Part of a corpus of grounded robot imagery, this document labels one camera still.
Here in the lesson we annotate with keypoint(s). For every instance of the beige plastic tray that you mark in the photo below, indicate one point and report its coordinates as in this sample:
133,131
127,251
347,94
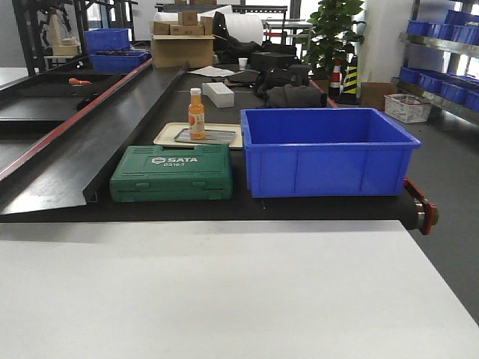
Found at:
176,135

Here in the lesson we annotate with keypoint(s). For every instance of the large blue plastic bin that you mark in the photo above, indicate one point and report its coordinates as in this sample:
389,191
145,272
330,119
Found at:
312,152

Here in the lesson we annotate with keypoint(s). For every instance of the orange juice bottle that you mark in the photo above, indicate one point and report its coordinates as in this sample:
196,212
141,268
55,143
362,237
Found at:
196,113

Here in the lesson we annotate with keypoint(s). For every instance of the white rectangular box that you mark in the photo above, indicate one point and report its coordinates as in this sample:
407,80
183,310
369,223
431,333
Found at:
219,94

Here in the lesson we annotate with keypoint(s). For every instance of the green SATA tool case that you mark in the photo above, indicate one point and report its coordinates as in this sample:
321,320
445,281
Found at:
153,173

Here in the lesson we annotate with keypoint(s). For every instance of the white paper cup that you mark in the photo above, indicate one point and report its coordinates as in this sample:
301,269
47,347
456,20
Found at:
242,63

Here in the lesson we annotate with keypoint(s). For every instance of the black bag on table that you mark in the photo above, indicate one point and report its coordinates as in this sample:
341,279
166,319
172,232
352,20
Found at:
295,75

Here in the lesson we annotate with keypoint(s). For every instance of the red white traffic cone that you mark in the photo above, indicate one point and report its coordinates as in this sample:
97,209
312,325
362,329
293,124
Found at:
335,80

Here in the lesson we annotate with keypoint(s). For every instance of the yellow black traffic cone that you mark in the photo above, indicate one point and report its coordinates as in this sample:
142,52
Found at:
349,94

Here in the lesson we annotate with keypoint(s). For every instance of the large cardboard box on table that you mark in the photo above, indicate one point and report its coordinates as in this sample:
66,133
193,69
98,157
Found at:
176,50

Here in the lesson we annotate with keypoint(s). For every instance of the brown cardboard box on floor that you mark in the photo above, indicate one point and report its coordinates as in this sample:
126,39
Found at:
372,94

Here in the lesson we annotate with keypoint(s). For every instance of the green potted plant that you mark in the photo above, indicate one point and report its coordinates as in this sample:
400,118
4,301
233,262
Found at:
335,33

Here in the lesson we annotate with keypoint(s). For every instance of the white plastic basket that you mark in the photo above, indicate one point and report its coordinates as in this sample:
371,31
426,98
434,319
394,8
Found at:
407,108

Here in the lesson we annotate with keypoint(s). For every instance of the blue bin on far table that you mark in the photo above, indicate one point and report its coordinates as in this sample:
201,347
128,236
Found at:
107,39

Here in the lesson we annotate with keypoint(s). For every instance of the steel shelf rack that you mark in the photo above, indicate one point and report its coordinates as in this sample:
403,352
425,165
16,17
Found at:
440,44

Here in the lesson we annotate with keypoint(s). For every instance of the red conveyor end bracket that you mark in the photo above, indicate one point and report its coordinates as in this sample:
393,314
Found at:
428,213

